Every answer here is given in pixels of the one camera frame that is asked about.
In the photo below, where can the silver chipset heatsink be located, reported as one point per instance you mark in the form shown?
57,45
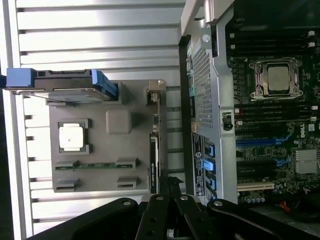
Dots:
307,162

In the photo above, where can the metal CPU socket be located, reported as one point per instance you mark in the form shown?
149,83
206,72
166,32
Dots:
258,80

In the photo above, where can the loose silver CPU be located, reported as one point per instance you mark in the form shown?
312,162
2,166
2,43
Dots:
70,136

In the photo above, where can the silver power supply unit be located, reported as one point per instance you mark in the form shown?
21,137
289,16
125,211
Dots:
265,213

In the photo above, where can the blue expansion slot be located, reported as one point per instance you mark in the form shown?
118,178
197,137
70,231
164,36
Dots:
255,143

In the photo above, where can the white expansion slot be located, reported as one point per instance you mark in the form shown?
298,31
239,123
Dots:
255,186

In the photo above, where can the gray plastic parts rack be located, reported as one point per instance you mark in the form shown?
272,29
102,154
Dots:
112,150

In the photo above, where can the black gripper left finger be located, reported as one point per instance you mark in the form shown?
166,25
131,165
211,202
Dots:
155,217

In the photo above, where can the loose green RAM stick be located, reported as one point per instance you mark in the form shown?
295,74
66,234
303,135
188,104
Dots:
100,165

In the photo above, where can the hard disk in blue caddy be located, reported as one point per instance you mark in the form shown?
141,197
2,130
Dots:
62,80

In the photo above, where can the installed silver CPU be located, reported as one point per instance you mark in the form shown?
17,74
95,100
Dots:
280,77

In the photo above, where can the blue card retention clip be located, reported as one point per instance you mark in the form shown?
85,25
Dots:
208,165
210,150
212,186

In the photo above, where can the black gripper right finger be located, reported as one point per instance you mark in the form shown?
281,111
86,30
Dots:
225,212

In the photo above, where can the long black expansion slot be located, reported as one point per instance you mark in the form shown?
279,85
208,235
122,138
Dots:
255,166
255,175

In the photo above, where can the open black PC case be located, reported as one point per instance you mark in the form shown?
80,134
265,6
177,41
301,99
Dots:
222,75

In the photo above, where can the black intrusion switch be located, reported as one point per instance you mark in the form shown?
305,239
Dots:
228,122

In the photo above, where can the green motherboard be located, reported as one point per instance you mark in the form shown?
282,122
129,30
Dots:
262,155

